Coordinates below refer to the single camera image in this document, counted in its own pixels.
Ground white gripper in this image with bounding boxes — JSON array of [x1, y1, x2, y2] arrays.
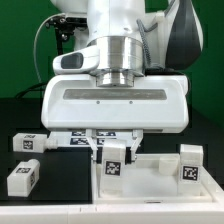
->
[[41, 74, 189, 164]]

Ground white square tabletop tray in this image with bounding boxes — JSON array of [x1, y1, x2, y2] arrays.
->
[[91, 154, 216, 204]]

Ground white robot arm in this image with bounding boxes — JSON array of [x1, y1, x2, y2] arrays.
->
[[41, 0, 203, 151]]

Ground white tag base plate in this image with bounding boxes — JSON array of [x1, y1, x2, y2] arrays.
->
[[50, 130, 116, 147]]

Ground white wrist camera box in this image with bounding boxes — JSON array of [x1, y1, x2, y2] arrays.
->
[[53, 45, 100, 75]]

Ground black base cables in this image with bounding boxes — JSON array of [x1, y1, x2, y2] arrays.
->
[[14, 82, 48, 100]]

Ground black camera stand pole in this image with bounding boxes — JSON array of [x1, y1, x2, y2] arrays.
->
[[55, 26, 70, 55]]

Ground black camera on stand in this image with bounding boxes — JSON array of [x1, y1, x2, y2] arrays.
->
[[45, 14, 87, 34]]

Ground grey camera cable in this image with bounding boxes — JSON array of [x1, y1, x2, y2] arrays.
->
[[32, 13, 64, 84]]

